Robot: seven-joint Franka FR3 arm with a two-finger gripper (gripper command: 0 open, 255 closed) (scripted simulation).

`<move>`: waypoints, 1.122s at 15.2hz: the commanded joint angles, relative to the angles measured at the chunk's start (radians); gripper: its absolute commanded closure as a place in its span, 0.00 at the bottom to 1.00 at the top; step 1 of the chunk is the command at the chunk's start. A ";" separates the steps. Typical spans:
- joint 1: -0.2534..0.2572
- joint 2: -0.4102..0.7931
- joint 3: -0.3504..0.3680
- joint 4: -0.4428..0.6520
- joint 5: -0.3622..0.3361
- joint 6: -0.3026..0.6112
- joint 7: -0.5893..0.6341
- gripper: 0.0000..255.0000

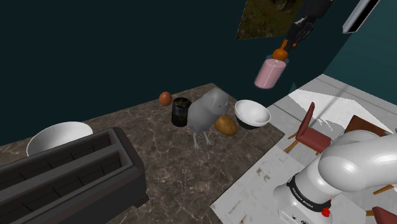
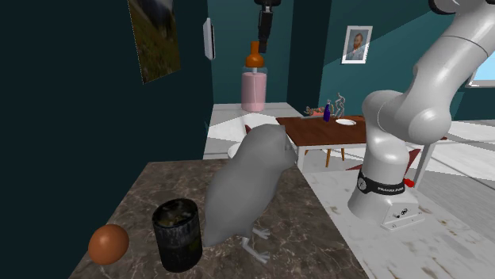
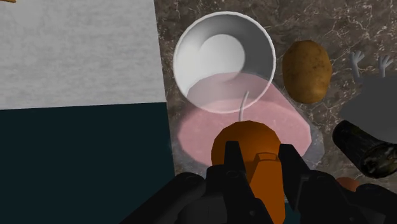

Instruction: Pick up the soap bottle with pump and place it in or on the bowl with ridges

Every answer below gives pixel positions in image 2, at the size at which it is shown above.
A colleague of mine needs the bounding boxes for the brown dining table white legs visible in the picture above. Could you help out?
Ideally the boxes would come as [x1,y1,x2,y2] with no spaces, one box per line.
[275,92,448,190]

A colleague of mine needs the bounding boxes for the white marbled robot stand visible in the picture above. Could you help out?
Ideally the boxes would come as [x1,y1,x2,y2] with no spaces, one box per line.
[304,165,495,279]

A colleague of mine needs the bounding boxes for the brown egg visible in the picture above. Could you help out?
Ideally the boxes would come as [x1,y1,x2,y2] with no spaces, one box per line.
[87,224,131,266]

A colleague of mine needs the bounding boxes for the white wall panel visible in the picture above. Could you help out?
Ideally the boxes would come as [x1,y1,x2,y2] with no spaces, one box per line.
[202,17,217,62]

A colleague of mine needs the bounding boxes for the pink soap dispenser orange pump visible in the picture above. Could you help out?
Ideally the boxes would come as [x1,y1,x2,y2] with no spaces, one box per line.
[240,40,269,114]

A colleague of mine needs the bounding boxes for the window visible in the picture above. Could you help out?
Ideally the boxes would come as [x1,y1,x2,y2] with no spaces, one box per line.
[464,51,495,90]

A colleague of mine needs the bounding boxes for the black cylindrical can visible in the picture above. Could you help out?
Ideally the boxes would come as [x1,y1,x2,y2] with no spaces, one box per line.
[151,197,204,274]

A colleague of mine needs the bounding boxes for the landscape wall picture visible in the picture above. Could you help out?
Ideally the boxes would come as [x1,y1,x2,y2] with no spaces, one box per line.
[127,0,182,85]

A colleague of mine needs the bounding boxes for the grey bird figure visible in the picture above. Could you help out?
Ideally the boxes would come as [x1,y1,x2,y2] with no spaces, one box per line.
[202,123,299,266]

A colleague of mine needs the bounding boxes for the framed portrait wall picture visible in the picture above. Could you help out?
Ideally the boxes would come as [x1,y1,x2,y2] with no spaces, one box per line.
[340,25,374,65]

